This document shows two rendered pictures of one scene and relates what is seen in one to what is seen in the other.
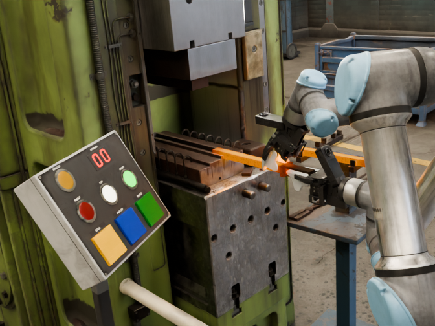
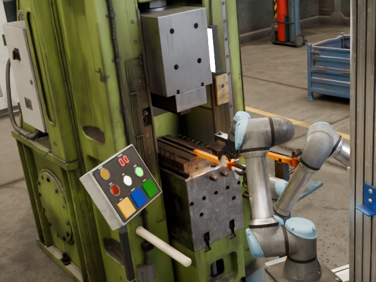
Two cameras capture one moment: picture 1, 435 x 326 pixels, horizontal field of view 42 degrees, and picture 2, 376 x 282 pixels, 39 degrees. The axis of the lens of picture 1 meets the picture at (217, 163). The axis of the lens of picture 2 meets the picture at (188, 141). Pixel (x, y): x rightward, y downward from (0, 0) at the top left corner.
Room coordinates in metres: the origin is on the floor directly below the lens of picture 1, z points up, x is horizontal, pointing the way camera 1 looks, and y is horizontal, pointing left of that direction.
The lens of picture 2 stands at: (-0.91, -0.30, 2.12)
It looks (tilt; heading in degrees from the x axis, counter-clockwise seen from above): 21 degrees down; 7
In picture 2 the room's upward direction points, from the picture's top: 6 degrees counter-clockwise
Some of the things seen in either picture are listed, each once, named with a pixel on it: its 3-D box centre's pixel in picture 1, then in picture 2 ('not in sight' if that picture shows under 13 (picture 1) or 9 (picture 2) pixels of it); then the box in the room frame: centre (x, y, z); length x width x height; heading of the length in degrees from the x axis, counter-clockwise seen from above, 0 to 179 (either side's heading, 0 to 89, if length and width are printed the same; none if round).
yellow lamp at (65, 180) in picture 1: (65, 180); (104, 174); (1.22, 0.35, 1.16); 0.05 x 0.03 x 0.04; 132
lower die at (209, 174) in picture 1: (181, 156); (175, 152); (1.92, 0.13, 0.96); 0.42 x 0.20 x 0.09; 42
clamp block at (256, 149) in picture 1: (246, 152); (216, 151); (1.93, -0.11, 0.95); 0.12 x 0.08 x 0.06; 42
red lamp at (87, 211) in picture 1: (86, 211); (114, 189); (1.20, 0.31, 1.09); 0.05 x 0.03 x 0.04; 132
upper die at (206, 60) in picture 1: (170, 55); (168, 92); (1.92, 0.13, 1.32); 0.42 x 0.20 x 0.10; 42
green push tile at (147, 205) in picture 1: (148, 209); (149, 188); (1.37, 0.19, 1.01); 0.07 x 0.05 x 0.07; 157
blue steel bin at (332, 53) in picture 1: (384, 74); (365, 70); (5.63, -1.75, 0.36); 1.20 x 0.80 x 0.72; 46
